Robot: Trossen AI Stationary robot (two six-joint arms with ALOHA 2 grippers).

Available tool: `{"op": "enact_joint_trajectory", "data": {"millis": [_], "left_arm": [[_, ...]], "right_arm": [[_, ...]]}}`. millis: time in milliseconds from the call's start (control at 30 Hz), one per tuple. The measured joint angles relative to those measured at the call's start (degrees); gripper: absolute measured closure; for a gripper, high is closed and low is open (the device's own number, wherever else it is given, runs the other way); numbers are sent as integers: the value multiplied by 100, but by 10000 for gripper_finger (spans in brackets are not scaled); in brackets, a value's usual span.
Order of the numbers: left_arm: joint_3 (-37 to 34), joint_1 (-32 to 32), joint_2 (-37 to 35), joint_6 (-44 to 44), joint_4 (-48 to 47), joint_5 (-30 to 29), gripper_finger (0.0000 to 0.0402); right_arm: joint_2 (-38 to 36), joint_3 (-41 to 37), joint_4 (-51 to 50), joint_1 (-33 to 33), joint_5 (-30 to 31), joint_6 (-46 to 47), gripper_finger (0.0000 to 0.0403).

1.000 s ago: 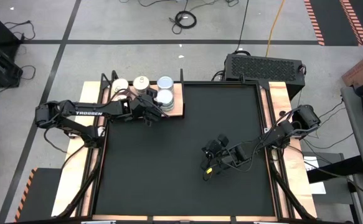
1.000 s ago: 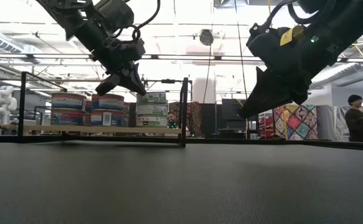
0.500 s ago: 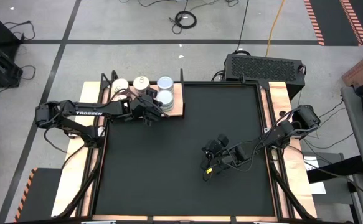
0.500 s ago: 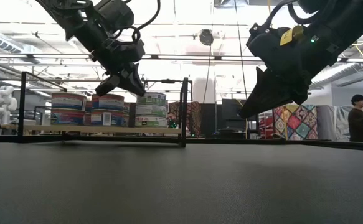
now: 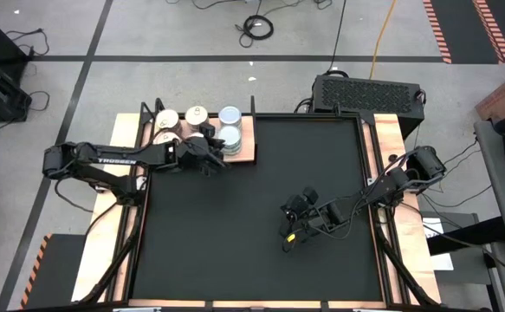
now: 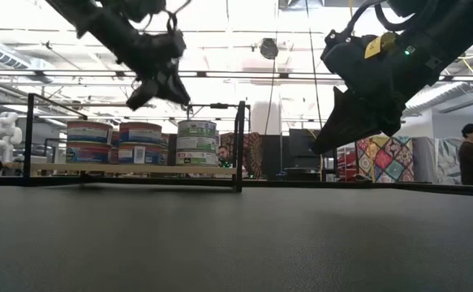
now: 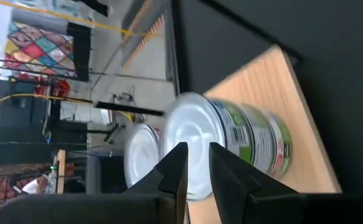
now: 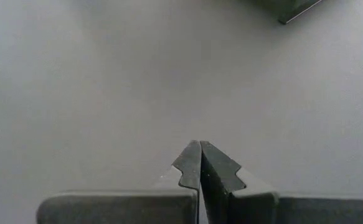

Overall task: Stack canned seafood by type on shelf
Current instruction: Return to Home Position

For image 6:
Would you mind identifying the green white tuna can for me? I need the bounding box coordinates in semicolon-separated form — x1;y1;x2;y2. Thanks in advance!
174;135;220;154
174;151;220;168
176;119;218;139

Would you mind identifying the brown patterned cloth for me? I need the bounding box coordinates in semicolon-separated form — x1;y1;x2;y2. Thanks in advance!
219;131;264;178

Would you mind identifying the black background rack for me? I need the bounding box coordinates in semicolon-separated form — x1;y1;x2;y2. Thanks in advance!
260;128;339;183

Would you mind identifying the white robot figure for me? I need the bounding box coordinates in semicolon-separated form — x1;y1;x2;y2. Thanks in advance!
0;111;24;163

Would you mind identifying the black table mat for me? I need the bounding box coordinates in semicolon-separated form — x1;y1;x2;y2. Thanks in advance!
0;178;473;292

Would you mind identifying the silver ceiling duct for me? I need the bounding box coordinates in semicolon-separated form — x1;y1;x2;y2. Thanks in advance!
0;38;54;72
402;80;473;118

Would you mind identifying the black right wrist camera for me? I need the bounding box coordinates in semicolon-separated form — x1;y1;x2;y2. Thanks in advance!
320;28;373;84

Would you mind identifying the plain grey cloth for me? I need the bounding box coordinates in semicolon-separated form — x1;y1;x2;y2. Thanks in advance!
412;136;438;183

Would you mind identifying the black ceiling cable reel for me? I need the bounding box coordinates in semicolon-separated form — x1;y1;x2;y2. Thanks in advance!
259;36;280;61

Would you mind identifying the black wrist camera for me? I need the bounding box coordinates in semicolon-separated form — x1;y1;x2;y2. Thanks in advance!
320;28;373;84
105;0;169;24

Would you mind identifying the black metal shelf frame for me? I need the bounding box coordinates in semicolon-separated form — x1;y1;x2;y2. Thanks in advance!
0;92;253;194

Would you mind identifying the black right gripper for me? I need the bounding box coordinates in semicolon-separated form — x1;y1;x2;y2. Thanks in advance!
310;31;450;156

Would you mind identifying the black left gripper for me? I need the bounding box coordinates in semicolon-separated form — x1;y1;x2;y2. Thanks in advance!
125;28;191;112

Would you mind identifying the thin black power cord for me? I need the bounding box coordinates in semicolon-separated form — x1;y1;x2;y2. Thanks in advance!
304;0;325;131

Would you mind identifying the teal patterned cloth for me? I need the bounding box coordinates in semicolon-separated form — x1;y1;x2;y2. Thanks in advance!
433;135;473;186

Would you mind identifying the colourful patchwork quilt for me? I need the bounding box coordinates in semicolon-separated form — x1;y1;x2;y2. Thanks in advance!
355;135;416;183

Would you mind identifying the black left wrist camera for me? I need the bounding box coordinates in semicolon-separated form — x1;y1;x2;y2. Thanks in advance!
105;0;169;24

